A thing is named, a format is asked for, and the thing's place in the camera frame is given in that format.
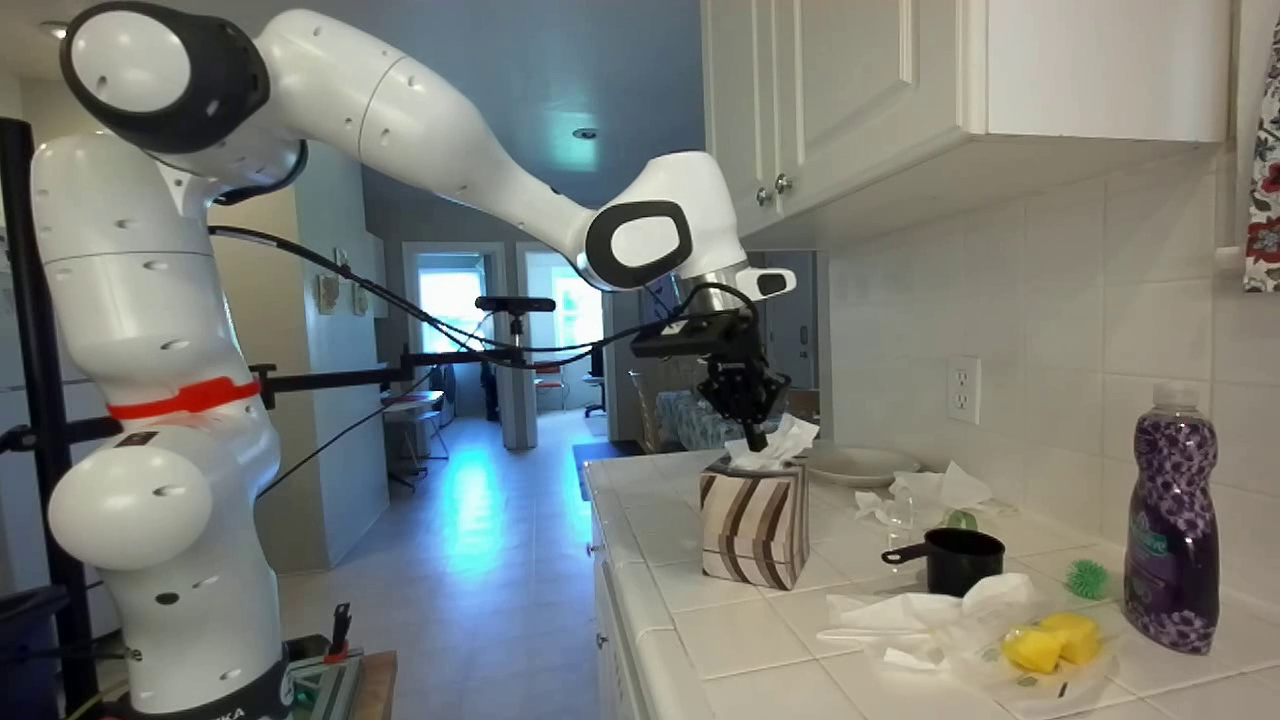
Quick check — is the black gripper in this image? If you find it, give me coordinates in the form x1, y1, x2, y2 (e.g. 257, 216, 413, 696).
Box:
692, 318, 794, 453

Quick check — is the white cloth towel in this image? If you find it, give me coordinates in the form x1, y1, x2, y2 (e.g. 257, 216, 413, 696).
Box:
726, 412, 824, 478

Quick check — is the striped tissue box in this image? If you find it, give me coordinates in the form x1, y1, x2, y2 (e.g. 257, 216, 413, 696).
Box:
698, 456, 813, 594

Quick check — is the dish rack with dishes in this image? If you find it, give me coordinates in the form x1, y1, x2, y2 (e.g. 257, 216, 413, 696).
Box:
623, 354, 752, 456

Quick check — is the white oval plate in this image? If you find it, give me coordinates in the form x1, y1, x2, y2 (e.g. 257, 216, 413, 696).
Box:
798, 440, 935, 494

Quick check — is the crumpled white paper pile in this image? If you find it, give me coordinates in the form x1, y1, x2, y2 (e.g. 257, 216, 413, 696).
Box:
853, 462, 995, 538

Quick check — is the black measuring cup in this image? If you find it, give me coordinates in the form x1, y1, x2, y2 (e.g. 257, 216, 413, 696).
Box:
878, 524, 1009, 602

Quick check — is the clear crumpled plastic bag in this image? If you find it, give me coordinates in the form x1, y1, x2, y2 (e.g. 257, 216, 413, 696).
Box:
813, 570, 1126, 705

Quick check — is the grey hallway cart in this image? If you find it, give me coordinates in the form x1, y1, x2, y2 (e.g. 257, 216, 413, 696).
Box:
379, 389, 451, 488

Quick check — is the green scrubber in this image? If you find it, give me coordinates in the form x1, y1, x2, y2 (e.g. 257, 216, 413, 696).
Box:
1060, 557, 1117, 602

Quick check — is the yellow sponge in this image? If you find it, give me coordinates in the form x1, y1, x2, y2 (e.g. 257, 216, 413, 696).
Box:
1002, 607, 1108, 677

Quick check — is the purple dish soap bottle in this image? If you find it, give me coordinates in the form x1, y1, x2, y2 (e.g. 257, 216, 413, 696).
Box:
1121, 379, 1225, 658

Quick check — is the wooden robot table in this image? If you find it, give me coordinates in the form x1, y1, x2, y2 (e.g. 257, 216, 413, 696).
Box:
276, 647, 399, 720

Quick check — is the black red clamp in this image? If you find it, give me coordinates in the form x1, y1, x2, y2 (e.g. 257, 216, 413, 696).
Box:
326, 602, 358, 664

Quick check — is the floral cafe curtain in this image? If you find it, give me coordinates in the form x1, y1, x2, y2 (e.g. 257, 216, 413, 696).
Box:
1242, 26, 1280, 295

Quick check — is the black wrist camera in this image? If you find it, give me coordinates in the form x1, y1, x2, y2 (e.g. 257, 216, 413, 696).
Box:
630, 318, 715, 361

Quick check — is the white wall outlet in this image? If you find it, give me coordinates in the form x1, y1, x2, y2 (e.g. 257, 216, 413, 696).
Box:
950, 354, 990, 433

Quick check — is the white upper wall cabinet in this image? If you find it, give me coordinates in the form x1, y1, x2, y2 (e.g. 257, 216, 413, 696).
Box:
698, 0, 1234, 257

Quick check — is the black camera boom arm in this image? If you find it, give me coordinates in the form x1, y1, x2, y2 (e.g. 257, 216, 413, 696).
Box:
240, 336, 643, 412

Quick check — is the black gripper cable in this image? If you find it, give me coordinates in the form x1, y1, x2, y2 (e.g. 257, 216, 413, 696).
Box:
206, 221, 765, 373

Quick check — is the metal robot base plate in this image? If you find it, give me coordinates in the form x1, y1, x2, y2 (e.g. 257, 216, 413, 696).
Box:
271, 638, 364, 720

